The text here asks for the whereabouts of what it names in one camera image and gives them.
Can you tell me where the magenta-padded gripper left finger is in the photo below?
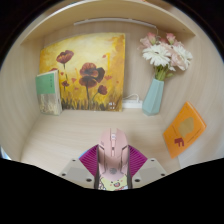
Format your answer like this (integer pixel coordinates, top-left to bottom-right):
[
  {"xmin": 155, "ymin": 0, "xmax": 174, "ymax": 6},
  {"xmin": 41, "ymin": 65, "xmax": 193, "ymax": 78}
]
[{"xmin": 59, "ymin": 144, "xmax": 100, "ymax": 190}]

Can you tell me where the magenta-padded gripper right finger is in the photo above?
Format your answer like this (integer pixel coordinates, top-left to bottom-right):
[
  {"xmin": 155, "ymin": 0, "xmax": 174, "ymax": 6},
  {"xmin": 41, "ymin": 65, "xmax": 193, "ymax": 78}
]
[{"xmin": 127, "ymin": 144, "xmax": 168, "ymax": 190}]

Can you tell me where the pink computer mouse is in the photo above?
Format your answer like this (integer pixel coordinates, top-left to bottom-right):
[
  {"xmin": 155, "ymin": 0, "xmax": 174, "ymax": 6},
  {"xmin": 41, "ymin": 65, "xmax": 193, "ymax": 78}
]
[{"xmin": 96, "ymin": 128, "xmax": 130, "ymax": 186}]

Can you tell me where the orange book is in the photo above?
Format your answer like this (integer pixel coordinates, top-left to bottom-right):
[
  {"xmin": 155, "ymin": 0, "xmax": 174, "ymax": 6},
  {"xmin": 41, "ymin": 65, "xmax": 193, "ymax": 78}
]
[{"xmin": 162, "ymin": 101, "xmax": 207, "ymax": 160}]

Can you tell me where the white power strip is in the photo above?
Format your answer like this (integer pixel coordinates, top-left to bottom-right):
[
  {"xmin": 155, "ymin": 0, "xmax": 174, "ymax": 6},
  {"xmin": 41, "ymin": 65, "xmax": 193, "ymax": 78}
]
[{"xmin": 121, "ymin": 93, "xmax": 144, "ymax": 110}]

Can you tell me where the pale teal faceted vase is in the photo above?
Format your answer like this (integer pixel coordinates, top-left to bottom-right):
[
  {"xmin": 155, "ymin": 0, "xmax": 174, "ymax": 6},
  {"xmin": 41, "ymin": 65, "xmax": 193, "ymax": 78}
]
[{"xmin": 142, "ymin": 77, "xmax": 165, "ymax": 117}]

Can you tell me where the green and beige book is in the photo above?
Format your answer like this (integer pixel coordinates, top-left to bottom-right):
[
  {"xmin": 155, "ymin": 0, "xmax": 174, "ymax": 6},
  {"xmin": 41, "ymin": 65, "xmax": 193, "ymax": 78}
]
[{"xmin": 35, "ymin": 69, "xmax": 63, "ymax": 116}]

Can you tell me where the yellow poppy flower painting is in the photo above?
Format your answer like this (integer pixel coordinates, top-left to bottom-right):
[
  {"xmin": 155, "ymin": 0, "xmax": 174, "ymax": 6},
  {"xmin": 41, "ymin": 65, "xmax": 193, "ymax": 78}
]
[{"xmin": 38, "ymin": 32, "xmax": 127, "ymax": 112}]

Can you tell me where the pink and white flower bouquet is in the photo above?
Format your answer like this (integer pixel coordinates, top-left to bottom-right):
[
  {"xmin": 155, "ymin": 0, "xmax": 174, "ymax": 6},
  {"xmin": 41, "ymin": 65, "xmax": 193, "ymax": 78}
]
[{"xmin": 138, "ymin": 31, "xmax": 194, "ymax": 82}]

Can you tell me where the white light bar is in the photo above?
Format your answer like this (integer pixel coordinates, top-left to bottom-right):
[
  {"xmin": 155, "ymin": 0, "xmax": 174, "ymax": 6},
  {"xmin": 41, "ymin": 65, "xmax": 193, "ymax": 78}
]
[{"xmin": 73, "ymin": 17, "xmax": 158, "ymax": 30}]

